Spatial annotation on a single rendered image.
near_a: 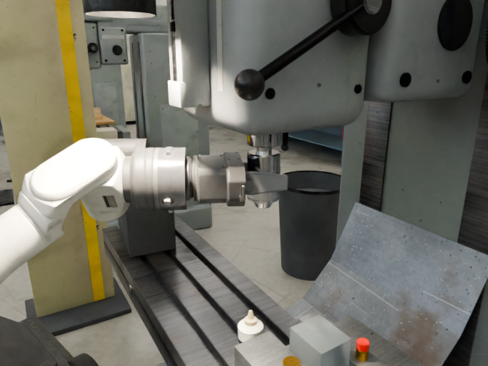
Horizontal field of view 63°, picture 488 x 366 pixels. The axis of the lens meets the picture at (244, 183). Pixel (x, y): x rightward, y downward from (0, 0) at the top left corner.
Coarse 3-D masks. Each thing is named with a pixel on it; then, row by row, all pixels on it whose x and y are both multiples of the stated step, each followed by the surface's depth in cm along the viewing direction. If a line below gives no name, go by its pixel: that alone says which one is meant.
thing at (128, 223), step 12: (132, 204) 97; (132, 216) 98; (144, 216) 99; (156, 216) 101; (168, 216) 102; (120, 228) 116; (132, 228) 99; (144, 228) 100; (156, 228) 101; (168, 228) 103; (132, 240) 100; (144, 240) 101; (156, 240) 102; (168, 240) 104; (132, 252) 101; (144, 252) 102; (156, 252) 103
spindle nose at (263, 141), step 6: (252, 138) 54; (258, 138) 54; (264, 138) 54; (270, 138) 54; (276, 138) 54; (252, 144) 55; (258, 144) 54; (264, 144) 54; (270, 144) 54; (276, 144) 55
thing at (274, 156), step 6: (252, 150) 57; (276, 150) 57; (252, 156) 55; (258, 156) 55; (264, 156) 55; (270, 156) 55; (276, 156) 55; (258, 162) 55; (264, 162) 55; (270, 162) 55
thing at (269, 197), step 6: (252, 162) 56; (276, 162) 56; (252, 168) 56; (258, 168) 55; (264, 168) 55; (270, 168) 55; (276, 168) 56; (270, 192) 56; (276, 192) 57; (252, 198) 57; (258, 198) 57; (264, 198) 56; (270, 198) 57; (276, 198) 57
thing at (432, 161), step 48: (480, 48) 65; (480, 96) 66; (384, 144) 84; (432, 144) 75; (480, 144) 67; (384, 192) 86; (432, 192) 76; (480, 192) 68; (336, 240) 102; (480, 240) 69; (480, 336) 72
